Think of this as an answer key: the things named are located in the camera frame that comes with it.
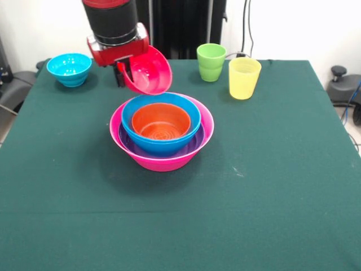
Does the small orange bowl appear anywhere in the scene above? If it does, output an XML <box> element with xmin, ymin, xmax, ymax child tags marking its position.
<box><xmin>131</xmin><ymin>103</ymin><xmax>192</xmax><ymax>141</ymax></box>

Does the large pink bowl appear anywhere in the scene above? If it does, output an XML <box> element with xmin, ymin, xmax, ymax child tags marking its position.
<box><xmin>109</xmin><ymin>91</ymin><xmax>215</xmax><ymax>172</ymax></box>

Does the black wall cable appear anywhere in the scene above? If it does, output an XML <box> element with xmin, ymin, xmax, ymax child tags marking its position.
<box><xmin>235</xmin><ymin>0</ymin><xmax>255</xmax><ymax>60</ymax></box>

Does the dark green tablecloth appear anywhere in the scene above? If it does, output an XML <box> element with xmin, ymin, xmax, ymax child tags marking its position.
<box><xmin>0</xmin><ymin>58</ymin><xmax>361</xmax><ymax>271</ymax></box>

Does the medium blue bowl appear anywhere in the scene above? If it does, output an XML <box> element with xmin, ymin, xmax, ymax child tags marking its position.
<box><xmin>124</xmin><ymin>124</ymin><xmax>201</xmax><ymax>158</ymax></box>
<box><xmin>121</xmin><ymin>91</ymin><xmax>202</xmax><ymax>145</ymax></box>

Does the purple shallow bowl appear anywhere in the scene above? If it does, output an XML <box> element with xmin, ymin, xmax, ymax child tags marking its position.
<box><xmin>118</xmin><ymin>121</ymin><xmax>206</xmax><ymax>160</ymax></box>

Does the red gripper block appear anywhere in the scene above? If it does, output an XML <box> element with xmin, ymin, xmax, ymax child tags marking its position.
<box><xmin>86</xmin><ymin>22</ymin><xmax>150</xmax><ymax>88</ymax></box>

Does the small blue bowl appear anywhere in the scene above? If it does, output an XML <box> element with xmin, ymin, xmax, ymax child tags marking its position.
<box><xmin>46</xmin><ymin>53</ymin><xmax>93</xmax><ymax>81</ymax></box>
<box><xmin>56</xmin><ymin>73</ymin><xmax>89</xmax><ymax>88</ymax></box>

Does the yellow cup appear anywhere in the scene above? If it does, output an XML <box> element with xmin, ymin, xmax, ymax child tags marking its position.
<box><xmin>228</xmin><ymin>58</ymin><xmax>262</xmax><ymax>100</ymax></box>

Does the small crimson bowl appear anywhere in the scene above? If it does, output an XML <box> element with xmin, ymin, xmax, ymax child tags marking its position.
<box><xmin>117</xmin><ymin>45</ymin><xmax>173</xmax><ymax>95</ymax></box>

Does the green cup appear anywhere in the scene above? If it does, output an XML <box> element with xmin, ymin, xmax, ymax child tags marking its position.
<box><xmin>196</xmin><ymin>43</ymin><xmax>227</xmax><ymax>83</ymax></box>

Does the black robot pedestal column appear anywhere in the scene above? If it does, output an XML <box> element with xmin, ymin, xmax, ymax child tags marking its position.
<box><xmin>129</xmin><ymin>0</ymin><xmax>228</xmax><ymax>60</ymax></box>

